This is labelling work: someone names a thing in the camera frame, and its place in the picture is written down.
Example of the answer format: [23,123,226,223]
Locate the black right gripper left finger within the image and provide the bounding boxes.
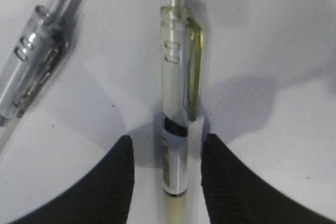
[14,135,134,223]

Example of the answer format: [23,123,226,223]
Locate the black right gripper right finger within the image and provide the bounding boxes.
[201,134,334,223]

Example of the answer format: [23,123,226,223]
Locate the beige patterned pen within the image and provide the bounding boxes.
[159,0,206,224]

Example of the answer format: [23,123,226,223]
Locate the grey grip patterned pen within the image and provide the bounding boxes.
[0,0,73,151]

